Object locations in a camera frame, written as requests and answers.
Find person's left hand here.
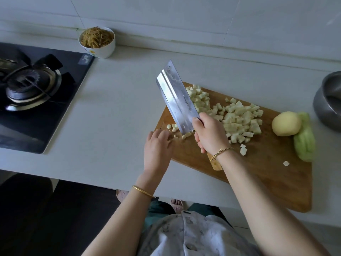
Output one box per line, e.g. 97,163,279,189
142,129,174,182

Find person's right hand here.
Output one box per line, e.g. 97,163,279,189
192,112,231,157

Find pile of garlic cloves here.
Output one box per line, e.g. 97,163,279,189
166,122,194,141

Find pile of white diced vegetable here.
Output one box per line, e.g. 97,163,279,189
209,97,291,169

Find cleaver with wooden handle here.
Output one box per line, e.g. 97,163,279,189
156,60,224,172

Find peeled yellow potato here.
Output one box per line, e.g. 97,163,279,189
271,111,303,138

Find peeled green cucumber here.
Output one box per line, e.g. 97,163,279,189
292,111,318,163

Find person's right forearm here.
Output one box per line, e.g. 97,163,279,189
212,149,331,256

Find person's left forearm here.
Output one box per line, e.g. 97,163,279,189
81,176,158,256

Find person's right foot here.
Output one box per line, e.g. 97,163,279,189
169,198,188,213

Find person's foot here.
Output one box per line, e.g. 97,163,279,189
169,198,188,213
115,189,130,204

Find person's left foot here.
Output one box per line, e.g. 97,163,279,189
115,189,130,204

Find gold bangle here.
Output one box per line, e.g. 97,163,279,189
131,185,155,199

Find dark green trousers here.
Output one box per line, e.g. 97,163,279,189
141,199,230,233

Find wooden cutting board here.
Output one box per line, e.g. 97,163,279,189
156,82,314,213

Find white patterned garment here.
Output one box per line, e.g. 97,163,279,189
136,210,262,256

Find black gas stove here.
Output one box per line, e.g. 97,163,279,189
0,42,96,155

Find deep stainless steel bowl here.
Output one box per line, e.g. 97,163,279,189
313,71,341,133

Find white bowl of noodles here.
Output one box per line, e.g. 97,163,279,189
78,26,117,59

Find braided cord bracelet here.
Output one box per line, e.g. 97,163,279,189
209,146,233,162

